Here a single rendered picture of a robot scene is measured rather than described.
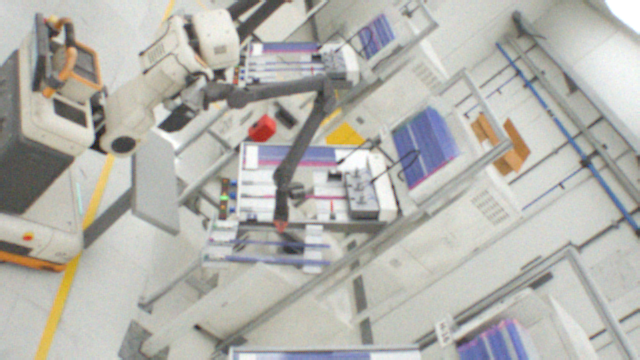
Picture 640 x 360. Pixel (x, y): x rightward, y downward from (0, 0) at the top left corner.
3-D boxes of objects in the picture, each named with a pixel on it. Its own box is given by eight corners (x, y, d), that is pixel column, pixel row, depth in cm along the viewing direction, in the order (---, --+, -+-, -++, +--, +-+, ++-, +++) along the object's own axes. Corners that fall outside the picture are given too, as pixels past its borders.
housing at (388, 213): (376, 232, 303) (380, 208, 295) (364, 175, 343) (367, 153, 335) (393, 232, 304) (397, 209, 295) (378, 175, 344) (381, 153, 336)
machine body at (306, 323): (187, 328, 329) (269, 267, 308) (197, 243, 387) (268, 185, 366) (272, 380, 360) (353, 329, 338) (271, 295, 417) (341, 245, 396)
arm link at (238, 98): (327, 68, 255) (337, 74, 247) (328, 100, 261) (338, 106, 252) (221, 85, 240) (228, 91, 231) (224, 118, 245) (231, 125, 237)
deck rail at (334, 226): (236, 231, 294) (236, 220, 290) (236, 228, 295) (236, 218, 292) (386, 233, 301) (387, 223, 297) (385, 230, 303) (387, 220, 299)
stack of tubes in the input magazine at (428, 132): (408, 189, 291) (454, 155, 282) (390, 134, 333) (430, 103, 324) (424, 205, 297) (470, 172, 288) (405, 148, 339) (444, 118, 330)
